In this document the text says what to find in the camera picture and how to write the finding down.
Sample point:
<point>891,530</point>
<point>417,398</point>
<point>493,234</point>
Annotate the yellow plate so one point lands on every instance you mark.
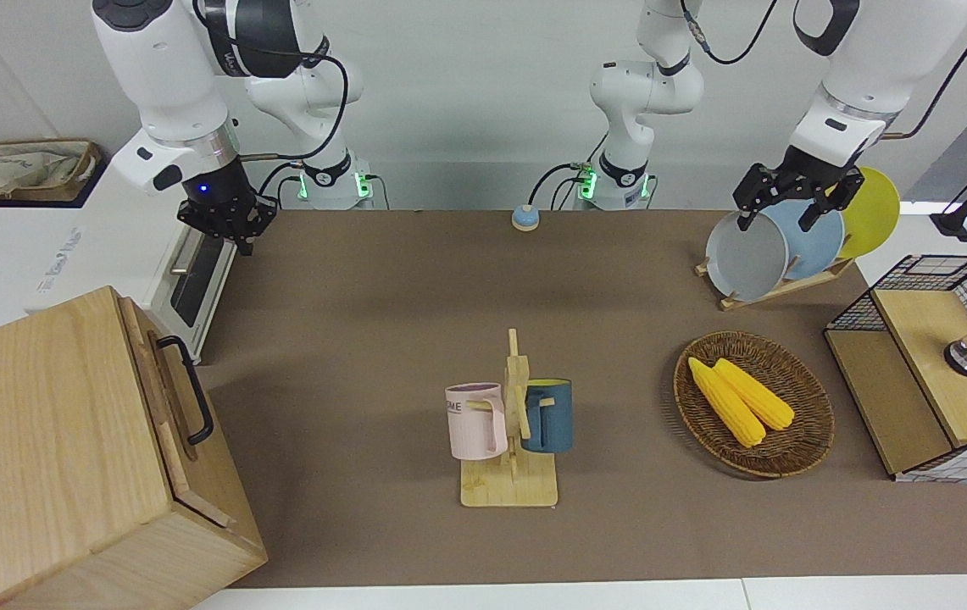
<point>873,212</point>

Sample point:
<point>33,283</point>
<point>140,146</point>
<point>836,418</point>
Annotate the wooden mug tree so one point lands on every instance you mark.
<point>508,491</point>

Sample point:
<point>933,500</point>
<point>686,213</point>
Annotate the dark blue mug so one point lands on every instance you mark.
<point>552,419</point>

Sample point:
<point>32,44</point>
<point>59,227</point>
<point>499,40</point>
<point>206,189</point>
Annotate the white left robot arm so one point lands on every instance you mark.
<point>873,59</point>

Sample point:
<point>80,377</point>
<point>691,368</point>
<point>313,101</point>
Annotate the beige cloth bag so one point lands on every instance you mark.
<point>8,169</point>

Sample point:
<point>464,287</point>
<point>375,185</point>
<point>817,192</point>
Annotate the woven wicker basket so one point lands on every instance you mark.
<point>801,440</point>

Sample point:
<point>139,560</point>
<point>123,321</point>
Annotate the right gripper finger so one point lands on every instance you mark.
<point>205,222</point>
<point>256,219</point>

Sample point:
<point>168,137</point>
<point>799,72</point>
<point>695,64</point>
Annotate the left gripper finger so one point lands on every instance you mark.
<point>758,191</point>
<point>839,191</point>

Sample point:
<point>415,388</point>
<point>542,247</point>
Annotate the light blue plate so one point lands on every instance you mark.
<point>814,241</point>

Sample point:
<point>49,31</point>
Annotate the white toaster oven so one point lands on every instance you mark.
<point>110,246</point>

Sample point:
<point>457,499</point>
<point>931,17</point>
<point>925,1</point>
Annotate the grey plate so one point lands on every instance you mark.
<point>746,258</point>

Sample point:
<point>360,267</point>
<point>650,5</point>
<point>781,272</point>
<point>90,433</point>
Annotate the wooden plate rack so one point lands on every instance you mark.
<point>775,292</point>

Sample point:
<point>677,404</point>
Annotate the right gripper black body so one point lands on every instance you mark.
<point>216,191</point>

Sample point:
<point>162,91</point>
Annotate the wooden drawer cabinet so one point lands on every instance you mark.
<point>25,424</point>

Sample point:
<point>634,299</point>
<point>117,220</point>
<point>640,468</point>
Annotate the pink mug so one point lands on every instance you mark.
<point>475,428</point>

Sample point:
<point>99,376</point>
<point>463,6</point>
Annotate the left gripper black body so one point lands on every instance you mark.
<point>805,175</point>

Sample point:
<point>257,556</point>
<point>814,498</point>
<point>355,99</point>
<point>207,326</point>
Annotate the yellow corn cob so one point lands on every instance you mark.
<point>729,407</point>
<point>758,398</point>

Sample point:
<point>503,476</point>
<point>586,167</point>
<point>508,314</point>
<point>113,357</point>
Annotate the brown table mat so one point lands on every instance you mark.
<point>364,339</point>

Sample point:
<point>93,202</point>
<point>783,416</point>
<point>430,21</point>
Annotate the blue call bell wooden base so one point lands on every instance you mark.
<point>525,219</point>

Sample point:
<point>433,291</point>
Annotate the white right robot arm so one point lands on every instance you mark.
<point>161,68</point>

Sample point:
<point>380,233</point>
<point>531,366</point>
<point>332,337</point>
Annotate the brown tray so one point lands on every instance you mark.
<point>89,165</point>

